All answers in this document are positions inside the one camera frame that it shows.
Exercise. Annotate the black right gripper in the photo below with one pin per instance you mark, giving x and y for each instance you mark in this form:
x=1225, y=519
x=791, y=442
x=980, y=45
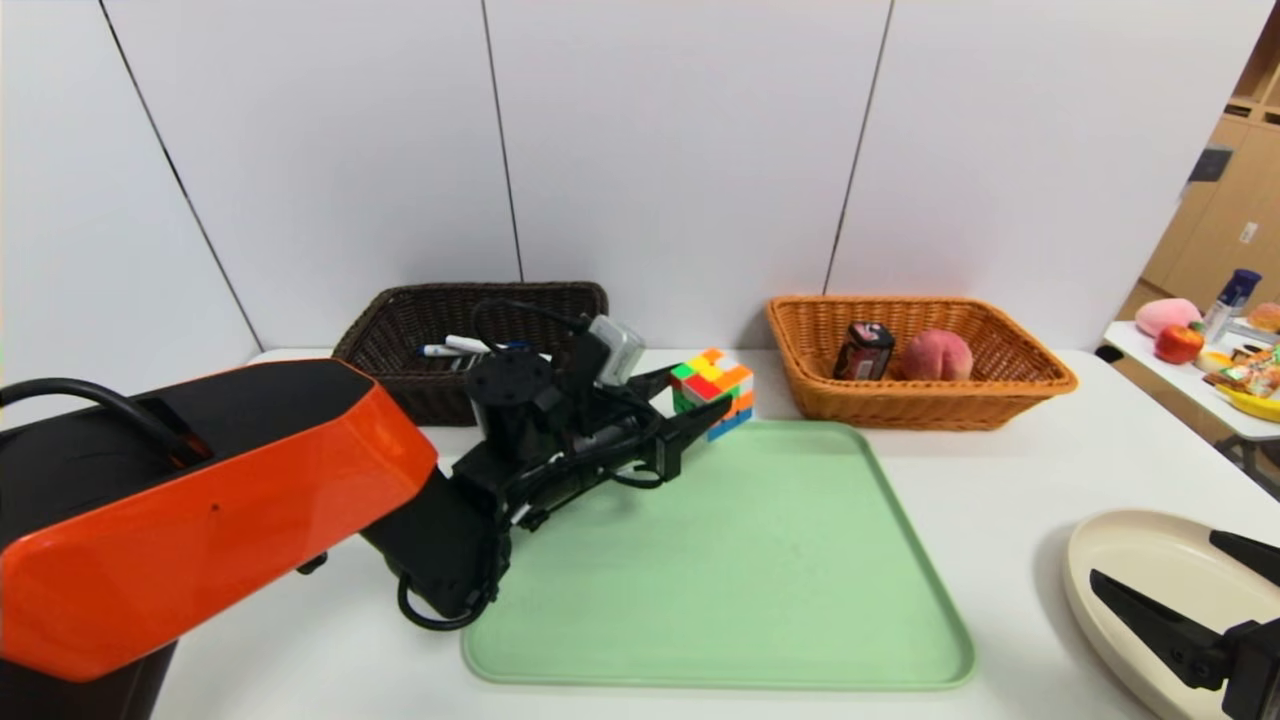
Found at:
x=1250, y=645

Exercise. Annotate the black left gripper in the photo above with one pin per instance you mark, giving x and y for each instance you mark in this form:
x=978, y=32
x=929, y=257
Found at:
x=668, y=452

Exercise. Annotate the multicolour puzzle cube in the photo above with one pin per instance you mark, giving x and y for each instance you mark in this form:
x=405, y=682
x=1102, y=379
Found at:
x=715, y=385

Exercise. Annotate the white marker black cap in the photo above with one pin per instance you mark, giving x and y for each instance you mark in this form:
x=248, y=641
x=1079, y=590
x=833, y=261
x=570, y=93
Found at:
x=468, y=344

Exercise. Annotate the white marker blue cap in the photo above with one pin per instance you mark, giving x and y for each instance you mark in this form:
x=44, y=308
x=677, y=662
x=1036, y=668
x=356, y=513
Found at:
x=438, y=351

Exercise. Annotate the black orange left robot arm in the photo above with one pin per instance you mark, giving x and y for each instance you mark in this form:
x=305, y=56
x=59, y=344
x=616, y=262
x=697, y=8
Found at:
x=200, y=510

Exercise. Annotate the orange wicker basket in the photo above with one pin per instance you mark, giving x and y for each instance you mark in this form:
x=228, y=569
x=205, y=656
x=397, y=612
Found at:
x=900, y=405

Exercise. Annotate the dark brown wicker basket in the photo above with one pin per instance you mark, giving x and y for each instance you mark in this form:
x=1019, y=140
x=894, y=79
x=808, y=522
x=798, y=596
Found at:
x=395, y=330

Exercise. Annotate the cream oval plate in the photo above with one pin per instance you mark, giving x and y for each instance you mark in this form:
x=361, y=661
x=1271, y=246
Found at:
x=1130, y=560

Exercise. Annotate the yellow banana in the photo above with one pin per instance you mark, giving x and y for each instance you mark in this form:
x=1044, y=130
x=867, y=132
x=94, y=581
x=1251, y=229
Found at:
x=1255, y=407

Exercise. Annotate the white side table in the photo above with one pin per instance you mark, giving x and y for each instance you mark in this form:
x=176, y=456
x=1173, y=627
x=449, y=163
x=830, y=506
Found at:
x=1160, y=380

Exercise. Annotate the colourful snack packets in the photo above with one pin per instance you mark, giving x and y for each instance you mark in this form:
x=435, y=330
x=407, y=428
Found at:
x=1250, y=378

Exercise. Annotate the light green plastic tray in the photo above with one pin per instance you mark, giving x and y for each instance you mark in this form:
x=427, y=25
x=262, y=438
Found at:
x=780, y=600

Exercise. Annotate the red apple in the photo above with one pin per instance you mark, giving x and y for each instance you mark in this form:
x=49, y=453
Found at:
x=1178, y=346

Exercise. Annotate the pink plush peach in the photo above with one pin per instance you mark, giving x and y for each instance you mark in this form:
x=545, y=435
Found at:
x=1165, y=317

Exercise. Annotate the round orange bread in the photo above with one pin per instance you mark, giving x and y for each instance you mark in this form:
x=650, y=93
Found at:
x=1266, y=319

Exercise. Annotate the white bottle blue cap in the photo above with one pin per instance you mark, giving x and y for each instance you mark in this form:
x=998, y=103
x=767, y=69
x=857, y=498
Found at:
x=1228, y=300

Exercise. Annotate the light wooden cabinet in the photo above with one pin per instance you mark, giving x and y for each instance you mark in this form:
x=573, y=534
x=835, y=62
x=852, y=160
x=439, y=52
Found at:
x=1225, y=240

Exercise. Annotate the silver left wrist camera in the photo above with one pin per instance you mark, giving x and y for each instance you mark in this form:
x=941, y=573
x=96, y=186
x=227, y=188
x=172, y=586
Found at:
x=617, y=348

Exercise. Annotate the dark grey wall box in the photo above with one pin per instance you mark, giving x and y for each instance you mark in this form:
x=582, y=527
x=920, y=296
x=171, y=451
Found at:
x=1206, y=167

